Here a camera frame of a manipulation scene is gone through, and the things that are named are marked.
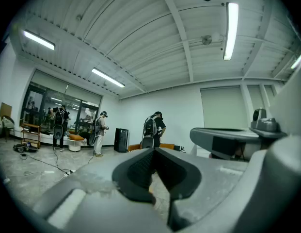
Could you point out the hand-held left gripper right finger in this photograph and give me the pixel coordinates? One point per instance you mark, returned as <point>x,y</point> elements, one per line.
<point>179,176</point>

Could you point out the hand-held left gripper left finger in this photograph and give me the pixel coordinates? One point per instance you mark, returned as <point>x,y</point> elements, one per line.
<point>133,176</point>

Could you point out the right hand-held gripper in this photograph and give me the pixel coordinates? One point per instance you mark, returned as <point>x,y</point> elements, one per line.
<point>203,137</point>

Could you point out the striped black white pillow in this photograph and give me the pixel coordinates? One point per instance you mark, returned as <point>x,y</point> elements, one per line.
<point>181,150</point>

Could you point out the orange sofa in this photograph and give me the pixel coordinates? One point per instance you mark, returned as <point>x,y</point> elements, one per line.
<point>134,147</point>

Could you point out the grey roller blind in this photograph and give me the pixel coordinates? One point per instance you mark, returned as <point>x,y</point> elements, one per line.
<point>221,108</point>
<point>75,91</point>

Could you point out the black speaker box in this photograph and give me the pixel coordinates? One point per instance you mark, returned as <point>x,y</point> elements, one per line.
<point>121,139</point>

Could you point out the white power strip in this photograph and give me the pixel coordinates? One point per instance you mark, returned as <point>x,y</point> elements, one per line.
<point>69,173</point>

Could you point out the white round stool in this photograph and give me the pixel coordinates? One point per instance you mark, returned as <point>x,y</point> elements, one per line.
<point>74,145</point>

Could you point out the round ceiling sensor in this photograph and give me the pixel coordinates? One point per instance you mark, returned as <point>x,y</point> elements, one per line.
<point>207,40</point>

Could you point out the ceiling tube light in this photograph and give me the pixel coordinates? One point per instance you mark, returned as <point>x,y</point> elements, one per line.
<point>231,30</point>
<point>298,59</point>
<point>107,77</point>
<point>38,39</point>

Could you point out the black equipment pile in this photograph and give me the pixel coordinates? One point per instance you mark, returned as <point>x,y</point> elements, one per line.
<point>24,148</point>

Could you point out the wooden shelf rack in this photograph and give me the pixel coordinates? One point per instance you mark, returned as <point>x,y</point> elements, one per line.
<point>31,127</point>

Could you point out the large glass window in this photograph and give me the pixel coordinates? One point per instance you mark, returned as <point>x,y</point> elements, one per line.
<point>43,105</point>

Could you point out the metal frame chair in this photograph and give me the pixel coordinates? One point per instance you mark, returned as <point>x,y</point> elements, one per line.
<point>8,125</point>

